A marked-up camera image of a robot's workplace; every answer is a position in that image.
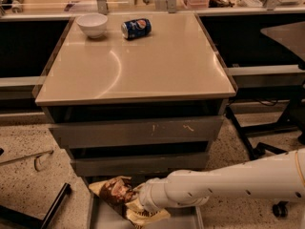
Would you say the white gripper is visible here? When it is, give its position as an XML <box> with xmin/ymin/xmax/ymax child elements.
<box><xmin>139</xmin><ymin>178</ymin><xmax>169</xmax><ymax>212</ymax></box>

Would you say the brown chip bag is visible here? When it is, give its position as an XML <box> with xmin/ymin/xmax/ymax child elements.
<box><xmin>89</xmin><ymin>176</ymin><xmax>171</xmax><ymax>229</ymax></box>

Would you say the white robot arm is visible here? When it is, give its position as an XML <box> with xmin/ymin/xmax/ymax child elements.
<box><xmin>139</xmin><ymin>149</ymin><xmax>305</xmax><ymax>218</ymax></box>

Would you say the middle grey drawer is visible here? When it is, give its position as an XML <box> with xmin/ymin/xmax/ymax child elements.
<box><xmin>71</xmin><ymin>152</ymin><xmax>209</xmax><ymax>177</ymax></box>

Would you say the grey drawer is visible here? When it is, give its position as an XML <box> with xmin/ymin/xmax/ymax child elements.
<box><xmin>71</xmin><ymin>152</ymin><xmax>209</xmax><ymax>177</ymax></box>
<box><xmin>86</xmin><ymin>171</ymin><xmax>205</xmax><ymax>229</ymax></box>
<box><xmin>50</xmin><ymin>115</ymin><xmax>223</xmax><ymax>149</ymax></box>

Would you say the bottom grey drawer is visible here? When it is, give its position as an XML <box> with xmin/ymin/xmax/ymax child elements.
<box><xmin>86</xmin><ymin>171</ymin><xmax>205</xmax><ymax>229</ymax></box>

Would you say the top grey drawer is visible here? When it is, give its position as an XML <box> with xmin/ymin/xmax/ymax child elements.
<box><xmin>50</xmin><ymin>115</ymin><xmax>223</xmax><ymax>149</ymax></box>

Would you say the grey drawer cabinet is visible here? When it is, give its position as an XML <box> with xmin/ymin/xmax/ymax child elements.
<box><xmin>31</xmin><ymin>12</ymin><xmax>238</xmax><ymax>184</ymax></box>

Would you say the black office chair base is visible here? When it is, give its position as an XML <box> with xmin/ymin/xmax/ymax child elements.
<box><xmin>249</xmin><ymin>141</ymin><xmax>305</xmax><ymax>219</ymax></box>

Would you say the black floor stand leg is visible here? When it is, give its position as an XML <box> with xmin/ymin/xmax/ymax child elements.
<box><xmin>0</xmin><ymin>183</ymin><xmax>71</xmax><ymax>229</ymax></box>

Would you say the blue pepsi can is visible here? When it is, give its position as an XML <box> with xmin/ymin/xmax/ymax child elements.
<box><xmin>121</xmin><ymin>18</ymin><xmax>152</xmax><ymax>40</ymax></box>

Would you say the white bowl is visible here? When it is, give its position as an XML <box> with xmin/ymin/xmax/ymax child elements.
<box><xmin>76</xmin><ymin>13</ymin><xmax>108</xmax><ymax>38</ymax></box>

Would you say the black table frame leg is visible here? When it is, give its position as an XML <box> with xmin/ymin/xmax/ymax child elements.
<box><xmin>226</xmin><ymin>107</ymin><xmax>303</xmax><ymax>160</ymax></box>

